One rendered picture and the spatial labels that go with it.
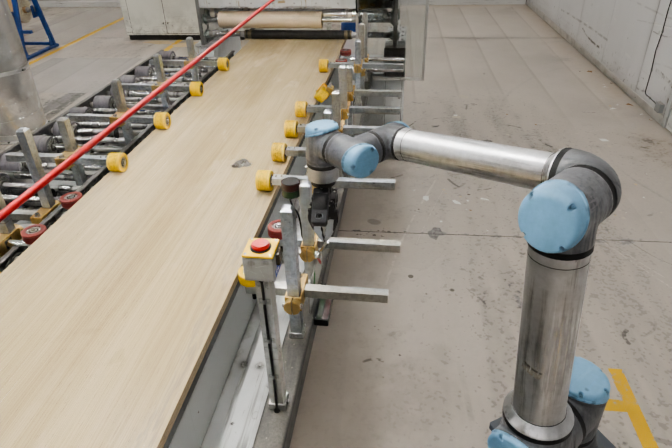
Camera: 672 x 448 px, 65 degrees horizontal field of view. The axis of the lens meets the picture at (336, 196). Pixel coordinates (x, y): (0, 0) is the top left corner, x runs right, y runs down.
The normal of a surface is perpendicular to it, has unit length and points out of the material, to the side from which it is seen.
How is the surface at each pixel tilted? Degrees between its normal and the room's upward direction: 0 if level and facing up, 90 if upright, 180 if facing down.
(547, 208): 83
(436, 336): 0
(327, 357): 0
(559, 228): 83
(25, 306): 0
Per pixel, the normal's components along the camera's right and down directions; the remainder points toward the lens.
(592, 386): 0.04, -0.89
